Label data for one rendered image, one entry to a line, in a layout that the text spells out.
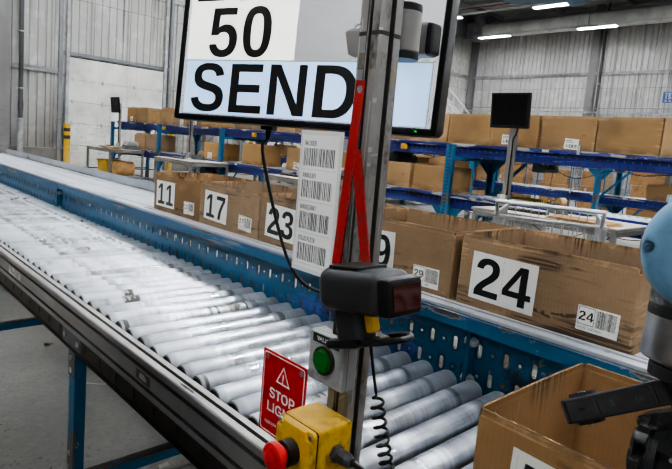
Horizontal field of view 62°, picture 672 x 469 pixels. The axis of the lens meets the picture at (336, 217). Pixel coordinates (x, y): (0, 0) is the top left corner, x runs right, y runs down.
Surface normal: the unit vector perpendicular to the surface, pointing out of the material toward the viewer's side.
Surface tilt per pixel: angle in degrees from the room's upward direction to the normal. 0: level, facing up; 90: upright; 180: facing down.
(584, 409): 81
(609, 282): 90
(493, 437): 90
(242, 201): 91
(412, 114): 86
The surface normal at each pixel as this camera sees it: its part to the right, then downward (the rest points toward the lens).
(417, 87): -0.44, 0.00
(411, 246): -0.73, 0.04
